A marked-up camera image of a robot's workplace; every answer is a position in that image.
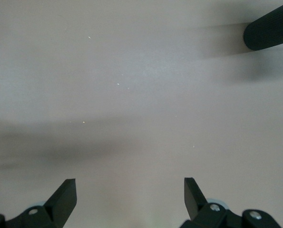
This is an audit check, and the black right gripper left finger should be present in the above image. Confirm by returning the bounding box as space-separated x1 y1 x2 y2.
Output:
0 178 78 228

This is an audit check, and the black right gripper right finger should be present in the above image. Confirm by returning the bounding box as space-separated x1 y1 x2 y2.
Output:
179 177 281 228

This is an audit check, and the brown table cover mat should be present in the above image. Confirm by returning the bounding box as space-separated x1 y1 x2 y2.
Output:
0 0 283 228

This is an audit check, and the black ribbed cylindrical object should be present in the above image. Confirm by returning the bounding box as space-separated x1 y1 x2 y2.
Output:
243 0 283 51

